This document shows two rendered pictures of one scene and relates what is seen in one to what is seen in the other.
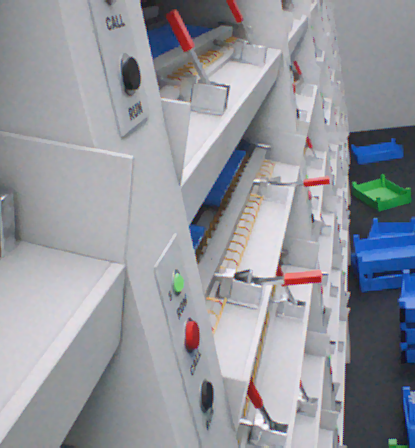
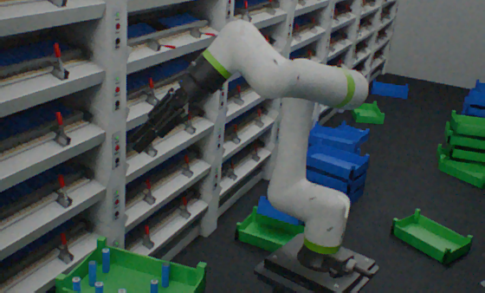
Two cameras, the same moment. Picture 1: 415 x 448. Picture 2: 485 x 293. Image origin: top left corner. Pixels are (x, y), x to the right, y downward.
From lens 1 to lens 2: 1.40 m
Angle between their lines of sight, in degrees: 7
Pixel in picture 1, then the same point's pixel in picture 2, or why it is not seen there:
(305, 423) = (186, 134)
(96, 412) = (94, 31)
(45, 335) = (88, 3)
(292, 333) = not seen: hidden behind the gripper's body
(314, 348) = (210, 118)
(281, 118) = (218, 11)
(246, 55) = not seen: outside the picture
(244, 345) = (144, 55)
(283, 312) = not seen: hidden behind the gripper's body
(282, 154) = (216, 26)
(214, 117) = not seen: outside the picture
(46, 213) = not seen: outside the picture
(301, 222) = not seen: hidden behind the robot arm
